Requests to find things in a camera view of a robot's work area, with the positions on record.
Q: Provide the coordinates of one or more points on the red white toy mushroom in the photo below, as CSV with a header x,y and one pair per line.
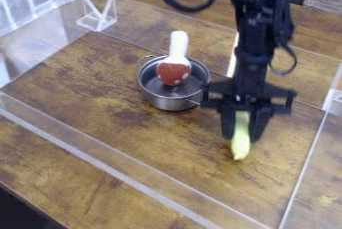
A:
x,y
174,68

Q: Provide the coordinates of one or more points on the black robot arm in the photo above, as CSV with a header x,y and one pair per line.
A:
x,y
266,28

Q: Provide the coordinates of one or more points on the small steel pot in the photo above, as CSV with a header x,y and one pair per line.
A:
x,y
171,98

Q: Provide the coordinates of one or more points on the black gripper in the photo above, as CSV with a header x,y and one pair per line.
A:
x,y
266,101

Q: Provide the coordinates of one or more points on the clear acrylic bracket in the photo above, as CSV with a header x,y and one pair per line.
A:
x,y
97,20

